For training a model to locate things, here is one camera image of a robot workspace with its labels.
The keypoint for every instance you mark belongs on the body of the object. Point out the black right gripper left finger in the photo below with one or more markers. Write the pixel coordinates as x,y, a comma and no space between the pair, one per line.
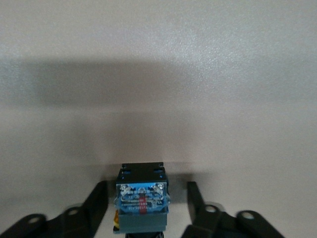
81,218

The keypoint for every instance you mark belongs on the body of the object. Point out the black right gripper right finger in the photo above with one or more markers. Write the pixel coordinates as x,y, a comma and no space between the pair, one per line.
210,223

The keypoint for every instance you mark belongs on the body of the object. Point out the green push button switch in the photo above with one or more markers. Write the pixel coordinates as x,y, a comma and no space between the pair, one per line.
142,198

